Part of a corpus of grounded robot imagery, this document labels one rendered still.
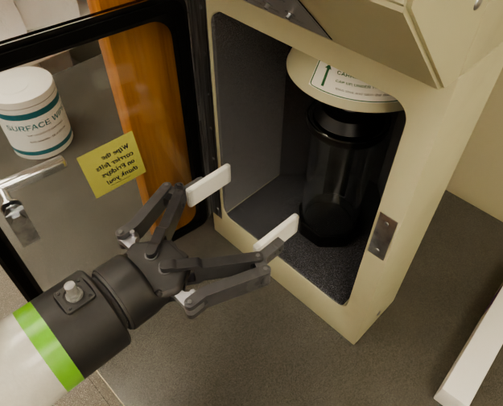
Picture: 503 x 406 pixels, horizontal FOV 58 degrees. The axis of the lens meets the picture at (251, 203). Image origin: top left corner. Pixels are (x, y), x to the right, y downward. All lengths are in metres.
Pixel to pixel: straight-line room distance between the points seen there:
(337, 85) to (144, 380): 0.49
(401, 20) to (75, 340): 0.36
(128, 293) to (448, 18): 0.35
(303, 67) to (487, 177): 0.55
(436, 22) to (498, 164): 0.68
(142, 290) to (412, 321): 0.47
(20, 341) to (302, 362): 0.42
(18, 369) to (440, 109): 0.41
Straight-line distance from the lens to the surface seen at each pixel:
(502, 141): 0.93
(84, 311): 0.45
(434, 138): 0.42
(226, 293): 0.48
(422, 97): 0.41
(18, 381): 0.45
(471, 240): 0.92
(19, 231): 0.60
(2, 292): 2.11
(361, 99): 0.48
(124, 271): 0.47
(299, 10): 0.36
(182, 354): 0.73
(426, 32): 0.28
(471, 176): 0.99
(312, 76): 0.50
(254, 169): 0.76
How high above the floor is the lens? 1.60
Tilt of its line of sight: 48 degrees down
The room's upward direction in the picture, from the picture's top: straight up
